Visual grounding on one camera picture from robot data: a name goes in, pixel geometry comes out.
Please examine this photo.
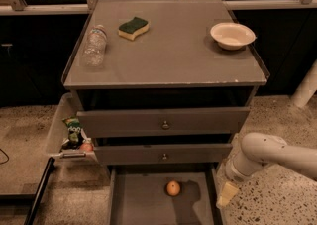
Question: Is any grey drawer cabinet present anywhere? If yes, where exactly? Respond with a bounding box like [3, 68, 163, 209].
[61, 0, 270, 170]

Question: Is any clear plastic side bin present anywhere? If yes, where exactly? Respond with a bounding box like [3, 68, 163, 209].
[46, 93, 96, 163]

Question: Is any grey top drawer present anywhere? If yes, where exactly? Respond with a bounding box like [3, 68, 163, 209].
[76, 107, 250, 138]

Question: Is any green yellow sponge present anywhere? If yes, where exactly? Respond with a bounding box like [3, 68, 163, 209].
[118, 17, 150, 41]

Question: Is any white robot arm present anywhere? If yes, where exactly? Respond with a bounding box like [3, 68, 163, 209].
[216, 132, 317, 209]

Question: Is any grey bottom drawer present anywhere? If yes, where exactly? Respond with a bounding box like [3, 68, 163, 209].
[107, 164, 227, 225]

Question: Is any orange fruit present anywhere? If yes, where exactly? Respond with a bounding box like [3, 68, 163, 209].
[166, 180, 181, 196]

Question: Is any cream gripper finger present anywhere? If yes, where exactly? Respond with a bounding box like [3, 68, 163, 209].
[216, 181, 239, 209]

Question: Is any grey drawer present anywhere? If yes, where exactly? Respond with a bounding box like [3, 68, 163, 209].
[107, 164, 227, 225]
[94, 144, 232, 165]
[76, 107, 250, 138]

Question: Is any green snack bag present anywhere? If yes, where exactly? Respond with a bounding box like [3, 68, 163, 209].
[62, 117, 82, 143]

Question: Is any clear plastic water bottle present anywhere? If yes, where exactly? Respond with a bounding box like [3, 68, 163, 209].
[82, 25, 107, 67]

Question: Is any black floor bar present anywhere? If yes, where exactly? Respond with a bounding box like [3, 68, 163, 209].
[24, 157, 55, 225]

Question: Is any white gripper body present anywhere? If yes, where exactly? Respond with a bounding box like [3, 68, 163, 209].
[225, 152, 264, 182]

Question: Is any small red fruit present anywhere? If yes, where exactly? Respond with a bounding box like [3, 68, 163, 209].
[80, 143, 94, 152]

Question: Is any grey middle drawer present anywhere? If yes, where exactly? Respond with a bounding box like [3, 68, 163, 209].
[94, 144, 232, 165]

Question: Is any white paper bowl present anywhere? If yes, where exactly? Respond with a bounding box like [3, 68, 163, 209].
[210, 23, 256, 51]

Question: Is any black cable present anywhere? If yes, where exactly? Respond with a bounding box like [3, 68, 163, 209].
[0, 148, 10, 166]

